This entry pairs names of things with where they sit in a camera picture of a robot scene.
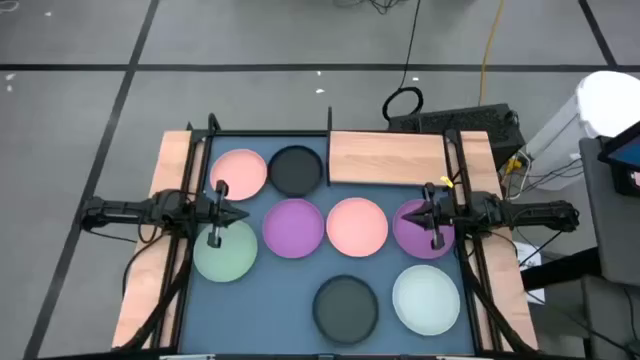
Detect black desk base bar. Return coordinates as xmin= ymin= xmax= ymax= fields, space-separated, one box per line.
xmin=519 ymin=247 xmax=601 ymax=291

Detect purple round plate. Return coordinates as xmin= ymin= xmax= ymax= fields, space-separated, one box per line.
xmin=392 ymin=198 xmax=457 ymax=260
xmin=261 ymin=197 xmax=326 ymax=260

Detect grey cabinet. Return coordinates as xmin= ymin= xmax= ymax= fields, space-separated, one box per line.
xmin=579 ymin=137 xmax=640 ymax=360

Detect white paper sheet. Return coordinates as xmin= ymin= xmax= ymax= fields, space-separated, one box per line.
xmin=512 ymin=241 xmax=546 ymax=305

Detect white waste bin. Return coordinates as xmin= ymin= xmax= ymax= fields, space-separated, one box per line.
xmin=524 ymin=69 xmax=640 ymax=191

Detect green round plate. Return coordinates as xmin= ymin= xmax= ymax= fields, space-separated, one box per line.
xmin=192 ymin=219 xmax=259 ymax=284

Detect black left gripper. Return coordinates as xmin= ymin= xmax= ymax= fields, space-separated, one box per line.
xmin=194 ymin=180 xmax=250 ymax=250

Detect black computer case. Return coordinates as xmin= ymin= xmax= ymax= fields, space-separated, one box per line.
xmin=387 ymin=103 xmax=527 ymax=169

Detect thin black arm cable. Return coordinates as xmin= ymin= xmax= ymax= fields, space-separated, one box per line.
xmin=121 ymin=229 xmax=169 ymax=301

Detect black aluminium table frame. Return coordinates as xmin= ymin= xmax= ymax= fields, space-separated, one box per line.
xmin=112 ymin=112 xmax=539 ymax=360

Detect black round plate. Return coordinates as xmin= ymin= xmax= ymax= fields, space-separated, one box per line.
xmin=312 ymin=274 xmax=380 ymax=346
xmin=267 ymin=144 xmax=325 ymax=198

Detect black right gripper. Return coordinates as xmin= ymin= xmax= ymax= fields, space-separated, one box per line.
xmin=400 ymin=181 xmax=459 ymax=252

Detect white round plate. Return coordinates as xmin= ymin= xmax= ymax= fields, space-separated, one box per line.
xmin=391 ymin=264 xmax=462 ymax=337

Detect yellow floor cable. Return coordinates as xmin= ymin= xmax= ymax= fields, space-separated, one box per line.
xmin=477 ymin=0 xmax=506 ymax=107

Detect black tangled cables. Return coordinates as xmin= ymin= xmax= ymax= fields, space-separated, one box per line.
xmin=333 ymin=0 xmax=401 ymax=15

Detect blue table mat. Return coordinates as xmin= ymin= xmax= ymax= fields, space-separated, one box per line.
xmin=178 ymin=134 xmax=476 ymax=355

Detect black monitor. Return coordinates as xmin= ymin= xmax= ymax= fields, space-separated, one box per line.
xmin=597 ymin=119 xmax=640 ymax=197

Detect black braided cable bundle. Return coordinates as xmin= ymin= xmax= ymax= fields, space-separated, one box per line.
xmin=457 ymin=239 xmax=536 ymax=354
xmin=117 ymin=234 xmax=196 ymax=351

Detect pink round plate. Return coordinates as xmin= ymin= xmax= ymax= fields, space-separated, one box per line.
xmin=325 ymin=196 xmax=390 ymax=259
xmin=209 ymin=148 xmax=269 ymax=202

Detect black looped floor cable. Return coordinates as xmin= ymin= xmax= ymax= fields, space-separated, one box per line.
xmin=382 ymin=0 xmax=425 ymax=122

